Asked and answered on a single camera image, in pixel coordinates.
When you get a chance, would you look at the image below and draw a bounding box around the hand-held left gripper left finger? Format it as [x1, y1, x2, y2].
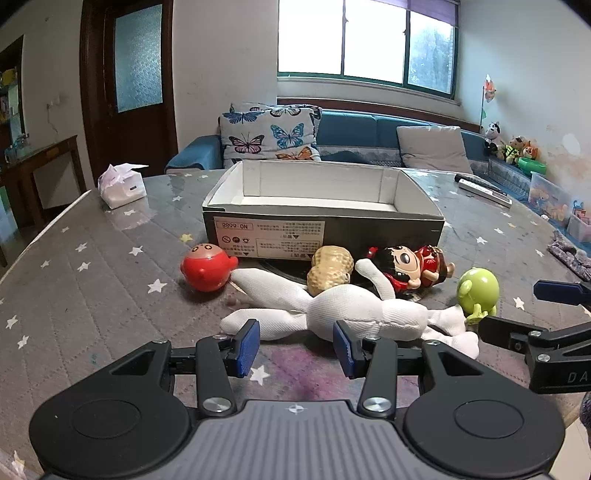
[107, 318, 262, 417]

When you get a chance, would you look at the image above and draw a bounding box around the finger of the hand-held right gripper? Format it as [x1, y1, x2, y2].
[478, 315, 550, 357]
[533, 279, 591, 308]

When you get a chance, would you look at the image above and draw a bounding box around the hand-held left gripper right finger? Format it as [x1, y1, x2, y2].
[332, 320, 485, 418]

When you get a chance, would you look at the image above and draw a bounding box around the white plush doll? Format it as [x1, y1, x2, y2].
[219, 258, 481, 360]

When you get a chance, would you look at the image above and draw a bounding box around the green one-eyed monster toy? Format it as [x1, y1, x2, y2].
[456, 268, 501, 325]

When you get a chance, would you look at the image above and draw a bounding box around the peanut toy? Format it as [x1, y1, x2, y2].
[307, 246, 354, 297]

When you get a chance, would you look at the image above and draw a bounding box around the red round doll toy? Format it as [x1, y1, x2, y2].
[180, 243, 239, 293]

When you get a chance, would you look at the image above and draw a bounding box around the red dressed girl figure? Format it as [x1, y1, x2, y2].
[367, 244, 455, 296]

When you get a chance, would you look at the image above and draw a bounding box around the cardboard box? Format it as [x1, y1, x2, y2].
[202, 159, 446, 261]

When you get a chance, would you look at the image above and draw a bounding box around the grey star print desktop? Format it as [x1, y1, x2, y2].
[0, 167, 591, 480]

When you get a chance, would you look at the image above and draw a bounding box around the grey patterned cloth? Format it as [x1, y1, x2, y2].
[547, 231, 591, 282]

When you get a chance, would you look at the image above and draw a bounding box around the clear plastic storage box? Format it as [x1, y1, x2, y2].
[526, 172, 574, 228]

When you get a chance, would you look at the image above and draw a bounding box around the white remote control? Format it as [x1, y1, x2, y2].
[458, 179, 513, 208]

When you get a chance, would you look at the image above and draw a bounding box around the black remote control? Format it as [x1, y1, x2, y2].
[454, 173, 509, 197]

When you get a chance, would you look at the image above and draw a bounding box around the yellow green plush toy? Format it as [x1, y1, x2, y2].
[499, 136, 527, 165]

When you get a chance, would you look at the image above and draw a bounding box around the black white cow plush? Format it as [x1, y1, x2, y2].
[483, 121, 502, 156]

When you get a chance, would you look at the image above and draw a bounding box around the grey pillow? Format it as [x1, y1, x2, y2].
[396, 126, 474, 175]

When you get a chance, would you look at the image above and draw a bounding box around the white tissue pack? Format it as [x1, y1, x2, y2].
[98, 163, 149, 209]

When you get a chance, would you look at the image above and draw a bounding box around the butterfly print pillow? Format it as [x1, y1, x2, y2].
[218, 104, 322, 169]

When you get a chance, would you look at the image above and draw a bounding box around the colourful pinwheel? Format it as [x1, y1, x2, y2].
[480, 74, 498, 131]

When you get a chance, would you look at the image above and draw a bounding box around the blue sofa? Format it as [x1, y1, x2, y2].
[165, 108, 532, 195]

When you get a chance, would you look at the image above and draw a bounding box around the dark wooden door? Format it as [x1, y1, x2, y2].
[79, 0, 180, 185]

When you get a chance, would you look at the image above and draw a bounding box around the dark wooden side table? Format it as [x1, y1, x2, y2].
[0, 135, 88, 268]

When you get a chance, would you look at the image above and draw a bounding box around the green framed window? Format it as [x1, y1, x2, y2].
[277, 0, 461, 100]

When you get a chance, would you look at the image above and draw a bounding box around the wooden display cabinet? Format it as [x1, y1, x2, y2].
[0, 34, 26, 141]

